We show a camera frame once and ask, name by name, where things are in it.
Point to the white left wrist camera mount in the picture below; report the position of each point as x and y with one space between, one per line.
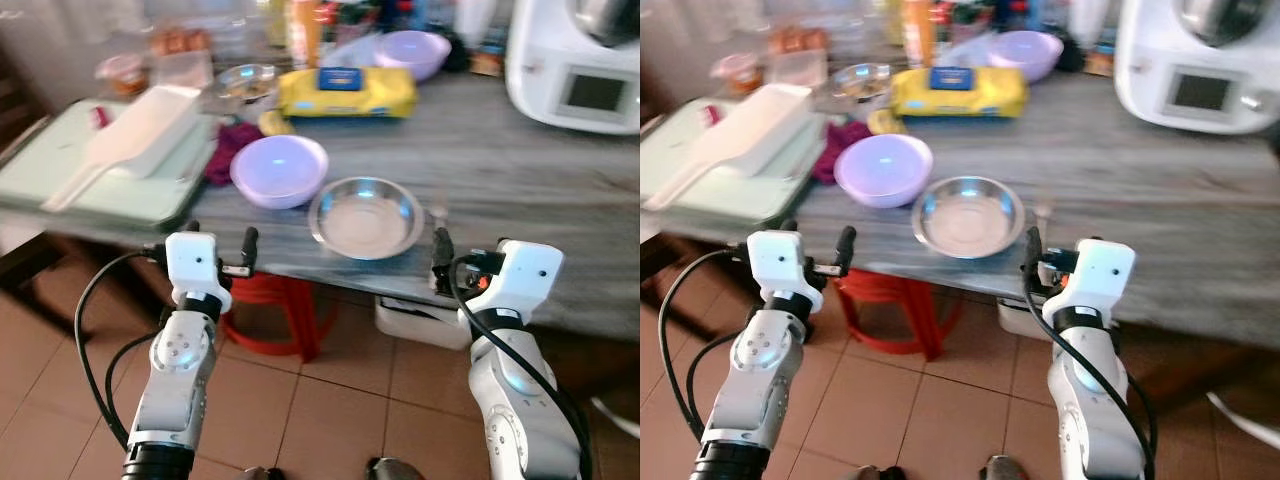
190 262
775 260

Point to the white plastic box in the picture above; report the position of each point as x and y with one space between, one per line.
1020 318
415 322

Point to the stainless steel bowl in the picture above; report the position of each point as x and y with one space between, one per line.
365 225
968 225

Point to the white curved object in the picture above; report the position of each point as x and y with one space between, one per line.
1245 420
615 415

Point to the silver metal fork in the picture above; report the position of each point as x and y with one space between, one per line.
1042 215
437 214

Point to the yellow wet wipes pack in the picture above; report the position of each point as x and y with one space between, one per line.
955 98
345 98

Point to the maroon cloth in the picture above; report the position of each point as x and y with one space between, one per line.
835 148
228 150

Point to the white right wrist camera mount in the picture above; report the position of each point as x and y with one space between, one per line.
528 275
1095 275

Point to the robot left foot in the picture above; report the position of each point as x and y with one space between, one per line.
265 474
880 474

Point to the pale green tray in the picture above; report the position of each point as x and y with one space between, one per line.
60 165
675 160

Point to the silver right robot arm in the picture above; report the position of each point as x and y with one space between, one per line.
512 425
1090 425

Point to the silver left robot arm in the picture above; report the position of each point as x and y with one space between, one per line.
755 385
175 385

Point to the white kitchen appliance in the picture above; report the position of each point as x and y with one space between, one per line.
1160 60
560 60

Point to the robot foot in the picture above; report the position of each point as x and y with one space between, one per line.
1008 469
880 474
395 470
265 474

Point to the orange bottle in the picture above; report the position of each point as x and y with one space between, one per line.
918 35
303 35

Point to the glass bowl with food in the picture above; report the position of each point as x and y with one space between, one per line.
247 85
862 83

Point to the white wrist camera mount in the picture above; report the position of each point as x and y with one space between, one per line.
528 275
775 260
190 262
1095 275

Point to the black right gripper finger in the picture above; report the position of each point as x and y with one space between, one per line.
1032 250
443 248

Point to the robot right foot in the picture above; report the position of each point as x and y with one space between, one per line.
395 470
1008 469

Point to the clear plastic container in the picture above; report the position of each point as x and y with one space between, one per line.
798 68
182 70

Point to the lilac plastic bowl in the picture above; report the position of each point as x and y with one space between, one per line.
883 170
412 55
280 172
1025 55

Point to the red plastic stool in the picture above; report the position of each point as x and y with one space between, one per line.
280 295
900 295

